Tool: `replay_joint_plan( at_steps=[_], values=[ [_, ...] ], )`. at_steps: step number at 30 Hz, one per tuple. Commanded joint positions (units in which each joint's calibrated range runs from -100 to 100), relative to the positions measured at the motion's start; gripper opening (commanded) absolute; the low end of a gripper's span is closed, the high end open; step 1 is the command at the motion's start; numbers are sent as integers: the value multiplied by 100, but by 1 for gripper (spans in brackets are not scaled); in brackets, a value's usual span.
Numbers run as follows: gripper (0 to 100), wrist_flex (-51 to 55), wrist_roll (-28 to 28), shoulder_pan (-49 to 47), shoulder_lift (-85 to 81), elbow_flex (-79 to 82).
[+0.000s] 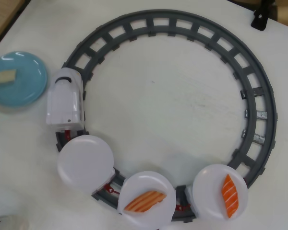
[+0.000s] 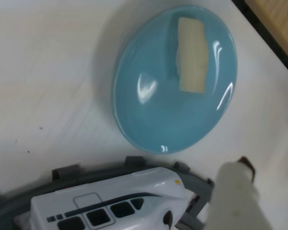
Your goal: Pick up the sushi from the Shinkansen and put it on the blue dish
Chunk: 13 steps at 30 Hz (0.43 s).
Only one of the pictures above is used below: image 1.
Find white toy Shinkansen locomotive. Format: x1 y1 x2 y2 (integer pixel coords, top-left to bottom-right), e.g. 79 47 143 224
46 67 86 132

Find orange striped shrimp sushi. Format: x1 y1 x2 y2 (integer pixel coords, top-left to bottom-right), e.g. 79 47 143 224
124 190 168 212

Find orange salmon sushi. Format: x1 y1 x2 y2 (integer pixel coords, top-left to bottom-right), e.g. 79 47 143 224
221 174 240 219

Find blue round dish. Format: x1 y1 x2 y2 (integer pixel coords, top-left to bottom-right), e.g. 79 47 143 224
0 50 48 108

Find pale beige sushi piece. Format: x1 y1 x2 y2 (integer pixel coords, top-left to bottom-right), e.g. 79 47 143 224
0 69 17 86

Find white plate wagon with shrimp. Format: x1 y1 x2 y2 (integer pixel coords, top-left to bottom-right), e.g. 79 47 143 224
117 170 177 229

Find empty white round plate wagon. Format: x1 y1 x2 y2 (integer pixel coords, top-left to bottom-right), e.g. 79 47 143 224
57 135 116 196

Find white plate wagon with salmon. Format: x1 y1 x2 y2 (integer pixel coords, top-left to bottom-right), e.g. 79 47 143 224
184 164 249 222

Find grey circular toy train track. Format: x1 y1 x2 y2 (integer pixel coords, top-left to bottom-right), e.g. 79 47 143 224
55 9 278 222

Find black table clamp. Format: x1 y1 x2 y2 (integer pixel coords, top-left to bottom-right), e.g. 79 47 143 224
251 10 269 31

